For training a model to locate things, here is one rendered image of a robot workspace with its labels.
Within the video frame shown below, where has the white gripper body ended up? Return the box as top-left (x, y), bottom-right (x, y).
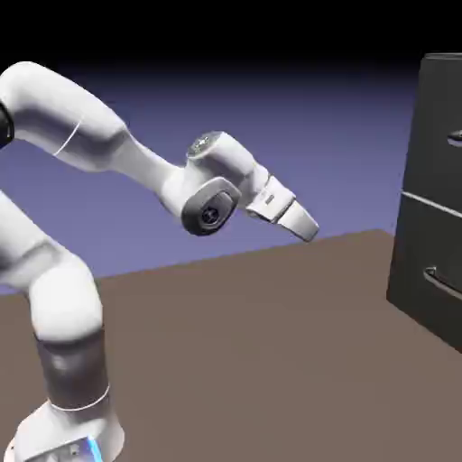
top-left (276, 200), bottom-right (320, 243)

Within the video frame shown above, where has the dark grey cabinet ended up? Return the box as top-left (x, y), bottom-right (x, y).
top-left (385, 52), bottom-right (462, 355)

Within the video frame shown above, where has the dark grey drawer front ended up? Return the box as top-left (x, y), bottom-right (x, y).
top-left (385, 193), bottom-right (462, 354)
top-left (401, 57), bottom-right (462, 217)

